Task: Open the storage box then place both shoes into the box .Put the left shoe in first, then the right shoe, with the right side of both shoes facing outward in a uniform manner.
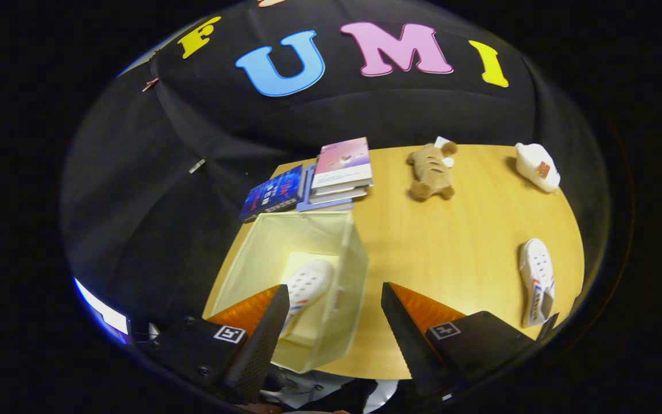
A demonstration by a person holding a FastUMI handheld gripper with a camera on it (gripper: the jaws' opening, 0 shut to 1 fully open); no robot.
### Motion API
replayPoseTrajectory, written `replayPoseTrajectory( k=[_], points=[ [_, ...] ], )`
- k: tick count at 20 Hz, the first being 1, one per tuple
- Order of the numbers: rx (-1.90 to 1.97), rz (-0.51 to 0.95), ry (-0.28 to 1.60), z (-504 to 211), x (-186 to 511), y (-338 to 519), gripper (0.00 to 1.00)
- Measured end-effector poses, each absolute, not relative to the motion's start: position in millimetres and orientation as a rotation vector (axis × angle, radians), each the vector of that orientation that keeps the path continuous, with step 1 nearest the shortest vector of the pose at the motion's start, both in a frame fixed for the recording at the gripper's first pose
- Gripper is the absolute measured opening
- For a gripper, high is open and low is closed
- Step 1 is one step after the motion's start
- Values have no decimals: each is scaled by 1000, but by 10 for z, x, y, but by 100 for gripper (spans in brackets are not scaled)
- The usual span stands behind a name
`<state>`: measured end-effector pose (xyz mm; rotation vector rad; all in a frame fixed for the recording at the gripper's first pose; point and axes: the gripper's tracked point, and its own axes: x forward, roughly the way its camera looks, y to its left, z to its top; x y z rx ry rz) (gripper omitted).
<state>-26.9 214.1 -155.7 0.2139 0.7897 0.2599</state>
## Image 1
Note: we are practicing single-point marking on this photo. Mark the red clip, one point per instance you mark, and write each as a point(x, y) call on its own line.
point(150, 84)

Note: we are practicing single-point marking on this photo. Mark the lavender book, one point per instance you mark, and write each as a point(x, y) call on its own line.
point(331, 206)

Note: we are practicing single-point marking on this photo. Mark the black backdrop cloth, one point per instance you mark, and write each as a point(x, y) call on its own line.
point(193, 115)

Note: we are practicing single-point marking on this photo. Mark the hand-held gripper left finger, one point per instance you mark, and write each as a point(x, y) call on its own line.
point(259, 345)

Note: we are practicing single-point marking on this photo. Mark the pink book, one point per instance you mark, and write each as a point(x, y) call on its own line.
point(342, 158)

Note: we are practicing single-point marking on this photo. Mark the brown plush toy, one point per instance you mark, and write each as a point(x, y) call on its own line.
point(430, 169)

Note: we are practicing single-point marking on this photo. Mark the dark blue book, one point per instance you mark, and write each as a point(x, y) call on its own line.
point(273, 192)

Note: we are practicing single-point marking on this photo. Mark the white shoe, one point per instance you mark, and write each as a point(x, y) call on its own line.
point(308, 282)
point(535, 264)

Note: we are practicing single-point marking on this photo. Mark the silver clip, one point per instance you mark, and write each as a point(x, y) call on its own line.
point(197, 166)

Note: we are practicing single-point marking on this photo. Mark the white plush toy red label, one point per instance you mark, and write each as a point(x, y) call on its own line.
point(532, 164)

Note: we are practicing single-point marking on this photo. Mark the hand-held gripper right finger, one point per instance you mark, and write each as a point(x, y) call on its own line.
point(405, 339)

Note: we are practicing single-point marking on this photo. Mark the computer monitor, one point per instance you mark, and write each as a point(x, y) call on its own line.
point(107, 313)

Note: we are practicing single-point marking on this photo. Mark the grey book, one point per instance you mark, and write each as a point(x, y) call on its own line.
point(337, 192)

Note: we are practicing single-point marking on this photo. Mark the cream fabric storage box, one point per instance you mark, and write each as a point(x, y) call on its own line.
point(262, 241)

